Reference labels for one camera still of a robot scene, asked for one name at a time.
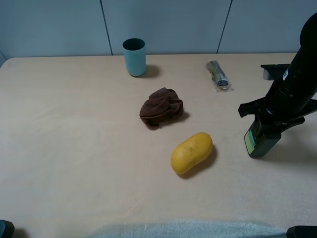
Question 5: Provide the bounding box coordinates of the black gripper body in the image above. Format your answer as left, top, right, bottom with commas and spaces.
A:
238, 97, 317, 135

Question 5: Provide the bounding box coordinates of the dark green rectangular box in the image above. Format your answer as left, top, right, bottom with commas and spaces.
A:
244, 116, 281, 158

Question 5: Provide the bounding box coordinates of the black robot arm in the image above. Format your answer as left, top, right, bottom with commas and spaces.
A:
238, 14, 317, 136

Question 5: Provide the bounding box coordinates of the clear wrapped dark packet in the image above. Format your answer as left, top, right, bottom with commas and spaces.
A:
205, 60, 233, 92

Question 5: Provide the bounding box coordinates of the yellow mango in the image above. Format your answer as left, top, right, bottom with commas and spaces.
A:
170, 132, 213, 175

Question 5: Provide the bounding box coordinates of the brown crumpled cloth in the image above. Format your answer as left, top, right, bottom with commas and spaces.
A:
139, 87, 184, 127

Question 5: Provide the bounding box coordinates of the black base corner right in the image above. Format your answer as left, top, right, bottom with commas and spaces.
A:
286, 226, 317, 238

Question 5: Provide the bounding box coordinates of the black base corner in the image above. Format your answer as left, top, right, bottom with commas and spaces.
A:
0, 220, 15, 238
286, 226, 317, 238

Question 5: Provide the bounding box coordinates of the grey foam sheet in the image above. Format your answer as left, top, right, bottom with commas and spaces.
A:
89, 220, 287, 238

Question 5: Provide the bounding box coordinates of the teal plastic cup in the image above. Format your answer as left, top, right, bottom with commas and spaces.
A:
122, 38, 147, 77

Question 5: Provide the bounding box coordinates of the black base corner left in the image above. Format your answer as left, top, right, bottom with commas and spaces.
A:
0, 220, 15, 238

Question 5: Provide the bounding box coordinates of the black bracket on table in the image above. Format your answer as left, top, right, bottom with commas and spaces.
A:
261, 64, 289, 81

